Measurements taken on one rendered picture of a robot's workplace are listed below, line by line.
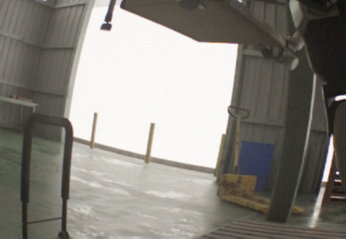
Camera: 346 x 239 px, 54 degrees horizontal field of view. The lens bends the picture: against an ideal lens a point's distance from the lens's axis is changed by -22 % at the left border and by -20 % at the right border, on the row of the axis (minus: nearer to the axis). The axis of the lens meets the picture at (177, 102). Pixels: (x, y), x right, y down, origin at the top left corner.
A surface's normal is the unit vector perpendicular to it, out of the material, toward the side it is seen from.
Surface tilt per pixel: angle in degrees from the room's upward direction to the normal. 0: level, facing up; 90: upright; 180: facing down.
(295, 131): 90
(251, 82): 90
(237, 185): 90
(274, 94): 90
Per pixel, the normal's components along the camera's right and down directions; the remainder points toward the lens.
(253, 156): -0.18, -0.10
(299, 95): -0.46, -0.14
